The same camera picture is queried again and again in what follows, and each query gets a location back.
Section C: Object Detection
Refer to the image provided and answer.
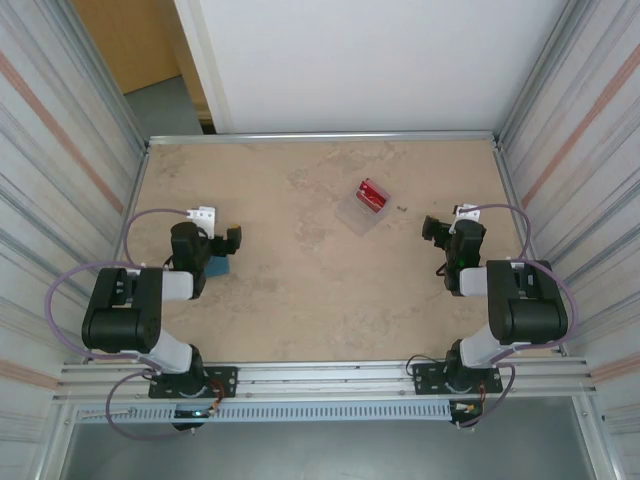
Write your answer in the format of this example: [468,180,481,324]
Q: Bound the grey slotted cable duct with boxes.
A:
[74,402,454,425]

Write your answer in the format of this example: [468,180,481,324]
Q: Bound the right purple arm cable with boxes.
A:
[457,203,582,430]

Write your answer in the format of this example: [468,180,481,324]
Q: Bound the long triple aluminium frame rail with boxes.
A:
[53,355,600,404]

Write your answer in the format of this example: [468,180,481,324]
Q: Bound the white door frame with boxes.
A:
[172,0,236,135]

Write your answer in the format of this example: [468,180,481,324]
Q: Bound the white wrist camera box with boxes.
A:
[451,203,482,235]
[185,205,219,240]

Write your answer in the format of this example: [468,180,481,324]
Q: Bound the aluminium frame rail by wall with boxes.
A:
[145,130,502,149]

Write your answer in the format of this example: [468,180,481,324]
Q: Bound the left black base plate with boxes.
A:
[148,366,239,400]

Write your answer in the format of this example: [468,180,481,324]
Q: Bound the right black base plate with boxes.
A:
[412,362,504,397]

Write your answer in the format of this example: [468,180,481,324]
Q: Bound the small wired connector board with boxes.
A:
[449,398,484,419]

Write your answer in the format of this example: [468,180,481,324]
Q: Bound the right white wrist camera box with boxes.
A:
[451,203,482,235]

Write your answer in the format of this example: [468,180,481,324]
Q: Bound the right side aluminium rail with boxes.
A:
[492,141,569,357]

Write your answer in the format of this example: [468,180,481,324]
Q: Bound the wooden door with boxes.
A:
[72,0,211,96]

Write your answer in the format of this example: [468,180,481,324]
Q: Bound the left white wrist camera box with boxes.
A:
[185,205,219,240]

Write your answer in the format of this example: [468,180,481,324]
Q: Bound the red VIP credit card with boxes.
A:
[357,178,391,210]

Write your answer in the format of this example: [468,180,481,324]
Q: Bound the clear acrylic card stand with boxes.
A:
[335,178,392,237]

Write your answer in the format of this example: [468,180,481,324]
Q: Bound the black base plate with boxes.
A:
[412,362,504,397]
[148,366,239,400]

